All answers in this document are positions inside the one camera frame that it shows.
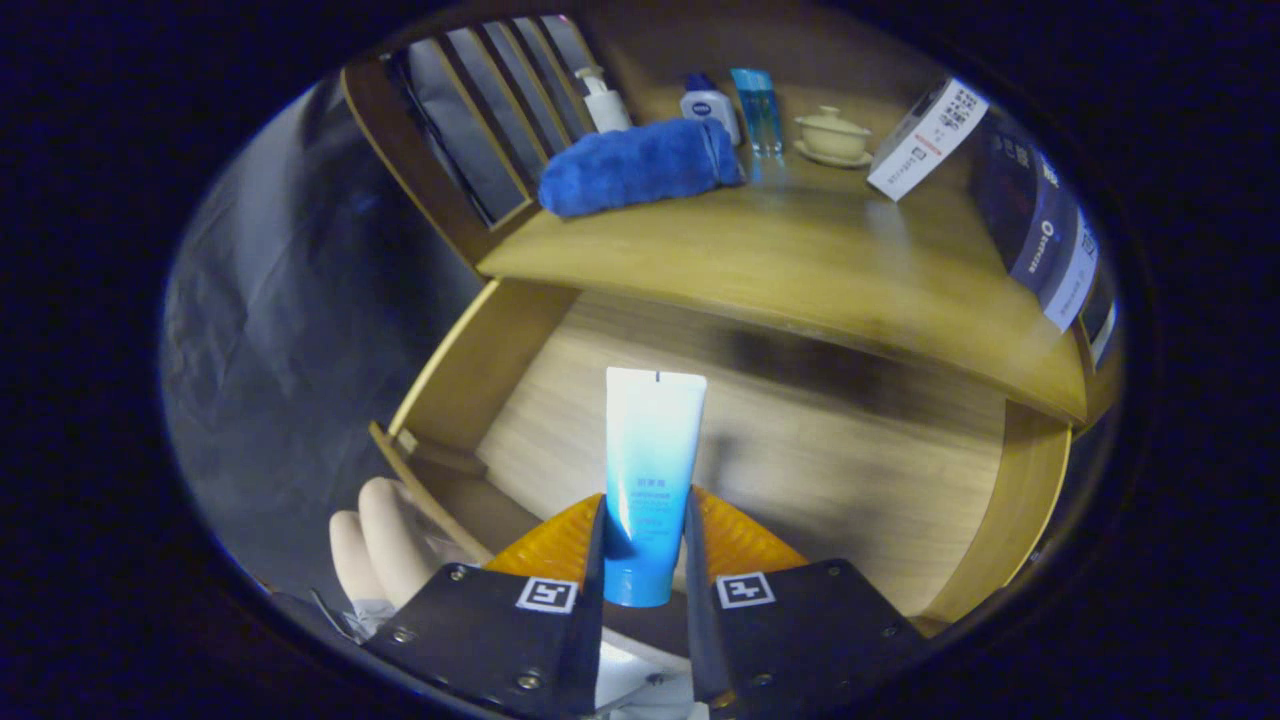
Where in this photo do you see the wooden countertop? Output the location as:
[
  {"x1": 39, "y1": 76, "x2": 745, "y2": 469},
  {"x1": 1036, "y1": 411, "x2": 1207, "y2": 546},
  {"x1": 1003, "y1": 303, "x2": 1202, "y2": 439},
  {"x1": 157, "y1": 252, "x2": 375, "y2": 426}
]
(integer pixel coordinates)
[{"x1": 478, "y1": 85, "x2": 1091, "y2": 426}]

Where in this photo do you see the white pump bottle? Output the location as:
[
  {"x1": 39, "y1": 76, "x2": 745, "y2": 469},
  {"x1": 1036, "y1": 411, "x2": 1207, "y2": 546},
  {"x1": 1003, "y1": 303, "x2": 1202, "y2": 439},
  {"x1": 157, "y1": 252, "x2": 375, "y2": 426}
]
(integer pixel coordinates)
[{"x1": 575, "y1": 66, "x2": 633, "y2": 134}]

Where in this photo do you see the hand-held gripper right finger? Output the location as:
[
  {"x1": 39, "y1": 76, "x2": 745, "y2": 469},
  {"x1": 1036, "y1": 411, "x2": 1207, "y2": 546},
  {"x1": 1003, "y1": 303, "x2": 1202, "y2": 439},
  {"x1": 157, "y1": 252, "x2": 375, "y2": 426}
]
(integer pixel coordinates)
[{"x1": 684, "y1": 487, "x2": 926, "y2": 716}]

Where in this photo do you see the white book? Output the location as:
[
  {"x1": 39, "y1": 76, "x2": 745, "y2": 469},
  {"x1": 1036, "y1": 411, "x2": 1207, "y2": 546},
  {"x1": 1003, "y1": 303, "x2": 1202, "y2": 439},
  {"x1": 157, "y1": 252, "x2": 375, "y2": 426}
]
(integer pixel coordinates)
[{"x1": 866, "y1": 78, "x2": 991, "y2": 202}]

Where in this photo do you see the light purple book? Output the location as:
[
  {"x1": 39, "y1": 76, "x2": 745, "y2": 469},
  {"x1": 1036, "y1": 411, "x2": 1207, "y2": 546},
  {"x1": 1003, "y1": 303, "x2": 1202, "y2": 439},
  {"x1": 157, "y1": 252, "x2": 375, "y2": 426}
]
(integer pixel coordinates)
[{"x1": 1038, "y1": 205, "x2": 1101, "y2": 333}]

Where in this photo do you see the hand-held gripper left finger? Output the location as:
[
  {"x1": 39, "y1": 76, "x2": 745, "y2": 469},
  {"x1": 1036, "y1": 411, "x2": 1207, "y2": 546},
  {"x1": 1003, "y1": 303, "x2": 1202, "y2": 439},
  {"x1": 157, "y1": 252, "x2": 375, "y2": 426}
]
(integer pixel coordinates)
[{"x1": 362, "y1": 493, "x2": 608, "y2": 719}]

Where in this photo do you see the dark blue book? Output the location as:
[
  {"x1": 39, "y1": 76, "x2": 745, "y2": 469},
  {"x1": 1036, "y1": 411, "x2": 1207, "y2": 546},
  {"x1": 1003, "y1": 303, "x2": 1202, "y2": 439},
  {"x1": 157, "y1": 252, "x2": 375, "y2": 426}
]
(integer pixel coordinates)
[{"x1": 970, "y1": 105, "x2": 1081, "y2": 293}]

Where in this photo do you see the blue and white tube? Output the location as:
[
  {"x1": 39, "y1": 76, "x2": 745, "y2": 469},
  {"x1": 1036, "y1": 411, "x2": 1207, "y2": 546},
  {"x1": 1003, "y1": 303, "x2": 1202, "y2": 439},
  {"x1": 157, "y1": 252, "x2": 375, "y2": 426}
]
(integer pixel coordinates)
[{"x1": 603, "y1": 366, "x2": 708, "y2": 608}]

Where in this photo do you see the beige lidded teacup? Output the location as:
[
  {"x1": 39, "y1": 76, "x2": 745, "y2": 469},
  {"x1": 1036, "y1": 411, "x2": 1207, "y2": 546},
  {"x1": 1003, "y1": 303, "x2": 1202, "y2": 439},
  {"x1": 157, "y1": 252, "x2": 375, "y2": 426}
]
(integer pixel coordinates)
[{"x1": 793, "y1": 105, "x2": 874, "y2": 169}]

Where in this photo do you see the wooden cabinet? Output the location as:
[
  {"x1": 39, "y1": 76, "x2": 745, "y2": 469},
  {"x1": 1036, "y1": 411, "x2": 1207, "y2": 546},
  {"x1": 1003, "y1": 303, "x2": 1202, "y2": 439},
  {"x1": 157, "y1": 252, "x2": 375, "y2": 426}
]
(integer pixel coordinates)
[{"x1": 340, "y1": 10, "x2": 1126, "y2": 431}]

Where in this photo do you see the clear blue bottle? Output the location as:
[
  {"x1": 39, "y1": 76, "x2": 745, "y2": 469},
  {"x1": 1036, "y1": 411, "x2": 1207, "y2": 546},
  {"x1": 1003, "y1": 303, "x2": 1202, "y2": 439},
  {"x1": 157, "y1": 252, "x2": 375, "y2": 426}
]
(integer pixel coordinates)
[{"x1": 730, "y1": 68, "x2": 785, "y2": 156}]

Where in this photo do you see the blue folded towel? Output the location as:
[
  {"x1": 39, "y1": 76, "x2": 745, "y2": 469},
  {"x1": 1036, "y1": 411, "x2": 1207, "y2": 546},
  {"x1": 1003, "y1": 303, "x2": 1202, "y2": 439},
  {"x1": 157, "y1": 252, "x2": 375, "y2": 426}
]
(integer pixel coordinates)
[{"x1": 538, "y1": 117, "x2": 747, "y2": 219}]

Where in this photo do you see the white bottle with blue cap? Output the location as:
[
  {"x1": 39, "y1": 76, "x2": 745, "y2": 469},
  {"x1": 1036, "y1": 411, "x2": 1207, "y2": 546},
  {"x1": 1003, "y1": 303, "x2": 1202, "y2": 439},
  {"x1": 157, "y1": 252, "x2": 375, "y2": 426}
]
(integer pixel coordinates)
[{"x1": 680, "y1": 73, "x2": 742, "y2": 147}]

